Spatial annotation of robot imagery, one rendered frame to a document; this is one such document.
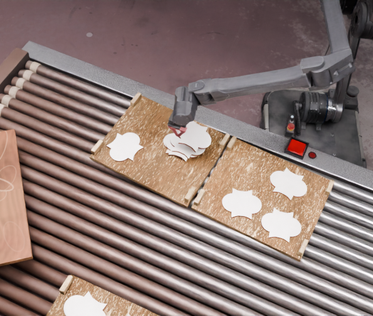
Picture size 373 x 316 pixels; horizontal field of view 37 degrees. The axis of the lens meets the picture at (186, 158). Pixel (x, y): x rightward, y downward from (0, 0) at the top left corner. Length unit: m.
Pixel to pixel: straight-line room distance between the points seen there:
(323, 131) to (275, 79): 1.40
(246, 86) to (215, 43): 2.05
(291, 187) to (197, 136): 0.38
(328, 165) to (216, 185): 0.45
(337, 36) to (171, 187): 0.76
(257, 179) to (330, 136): 1.12
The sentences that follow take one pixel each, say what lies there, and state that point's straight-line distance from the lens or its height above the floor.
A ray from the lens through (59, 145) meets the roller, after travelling 2.13.
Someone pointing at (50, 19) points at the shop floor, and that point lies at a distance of 3.98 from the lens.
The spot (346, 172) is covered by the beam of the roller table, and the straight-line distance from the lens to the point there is 2.17.
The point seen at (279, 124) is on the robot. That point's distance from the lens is 3.10.
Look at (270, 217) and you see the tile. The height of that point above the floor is 0.94.
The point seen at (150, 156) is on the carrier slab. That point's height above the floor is 0.94.
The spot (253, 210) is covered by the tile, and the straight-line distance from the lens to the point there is 1.96.
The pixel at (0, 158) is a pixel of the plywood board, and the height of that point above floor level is 1.04.
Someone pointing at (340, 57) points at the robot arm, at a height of 1.48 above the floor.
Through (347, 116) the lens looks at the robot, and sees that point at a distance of 3.24.
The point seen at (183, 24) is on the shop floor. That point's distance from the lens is 3.90.
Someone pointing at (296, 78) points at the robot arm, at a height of 1.41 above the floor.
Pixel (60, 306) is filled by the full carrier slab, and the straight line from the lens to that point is 1.82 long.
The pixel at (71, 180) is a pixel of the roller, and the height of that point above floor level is 0.91.
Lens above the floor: 2.64
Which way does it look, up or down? 56 degrees down
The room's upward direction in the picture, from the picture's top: 5 degrees clockwise
